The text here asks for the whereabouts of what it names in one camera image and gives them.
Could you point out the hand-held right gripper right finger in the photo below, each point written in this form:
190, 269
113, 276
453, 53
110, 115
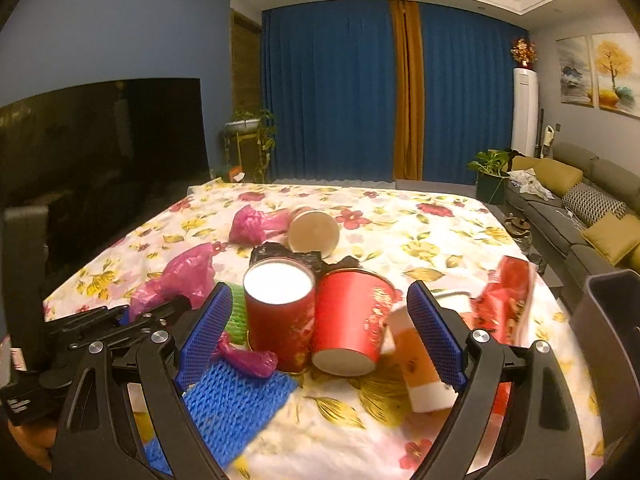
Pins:
431, 330

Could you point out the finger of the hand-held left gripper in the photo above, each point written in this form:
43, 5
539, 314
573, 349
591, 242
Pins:
85, 319
140, 322

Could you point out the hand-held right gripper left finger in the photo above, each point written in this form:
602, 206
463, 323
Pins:
207, 330

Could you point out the green foam net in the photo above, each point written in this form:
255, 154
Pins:
237, 310

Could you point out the orange and white paper cup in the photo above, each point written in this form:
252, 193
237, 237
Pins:
415, 365

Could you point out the small pink plastic bag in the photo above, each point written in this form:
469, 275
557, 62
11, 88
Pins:
250, 360

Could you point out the large pink plastic bag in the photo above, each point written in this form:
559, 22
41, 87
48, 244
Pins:
180, 277

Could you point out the red paper cup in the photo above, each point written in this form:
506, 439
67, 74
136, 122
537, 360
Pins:
280, 320
350, 320

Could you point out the red foil packet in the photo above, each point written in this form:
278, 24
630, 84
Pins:
505, 300

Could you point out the blue foam net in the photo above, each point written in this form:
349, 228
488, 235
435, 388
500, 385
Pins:
235, 405

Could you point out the black plastic bag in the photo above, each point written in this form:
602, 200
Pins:
280, 251

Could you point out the grey trash bin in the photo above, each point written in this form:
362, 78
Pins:
610, 340

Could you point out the floral tablecloth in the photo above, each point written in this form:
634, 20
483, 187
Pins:
400, 225

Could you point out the crumpled pink plastic bag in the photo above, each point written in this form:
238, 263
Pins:
252, 225

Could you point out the black television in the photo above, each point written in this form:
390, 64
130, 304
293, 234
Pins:
100, 170

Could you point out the paper cup with beige bottom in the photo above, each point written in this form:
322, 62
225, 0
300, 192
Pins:
314, 232

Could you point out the small orange box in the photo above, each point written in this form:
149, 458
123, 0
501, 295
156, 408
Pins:
236, 174

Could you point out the green plant in dark pot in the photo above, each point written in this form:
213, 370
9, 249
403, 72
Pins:
492, 180

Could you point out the grey sofa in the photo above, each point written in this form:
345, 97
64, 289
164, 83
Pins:
545, 210

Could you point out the white crumpled cloth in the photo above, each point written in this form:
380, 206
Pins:
532, 182

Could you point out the gold plant stand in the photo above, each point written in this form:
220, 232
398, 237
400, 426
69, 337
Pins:
240, 150

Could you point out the long yellow cushion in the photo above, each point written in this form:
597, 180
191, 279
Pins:
550, 172

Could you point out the square yellow cushion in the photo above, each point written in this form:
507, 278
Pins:
615, 237

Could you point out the black and white patterned cushion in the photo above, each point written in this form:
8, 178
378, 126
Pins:
595, 202

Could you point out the trailing potted plant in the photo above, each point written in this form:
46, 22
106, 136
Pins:
245, 124

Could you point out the white stick vacuum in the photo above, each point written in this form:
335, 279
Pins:
548, 140

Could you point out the blue curtain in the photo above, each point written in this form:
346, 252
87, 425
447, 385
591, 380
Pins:
325, 95
470, 95

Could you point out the white standing air conditioner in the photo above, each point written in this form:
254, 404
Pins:
525, 110

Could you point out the orange curtain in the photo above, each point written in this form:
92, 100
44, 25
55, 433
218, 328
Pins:
407, 90

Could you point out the red and gold flower ornament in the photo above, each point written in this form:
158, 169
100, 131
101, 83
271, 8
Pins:
523, 52

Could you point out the grey landscape painting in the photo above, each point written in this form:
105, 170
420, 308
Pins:
575, 70

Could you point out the yellow tree painting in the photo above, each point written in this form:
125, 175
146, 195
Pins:
617, 72

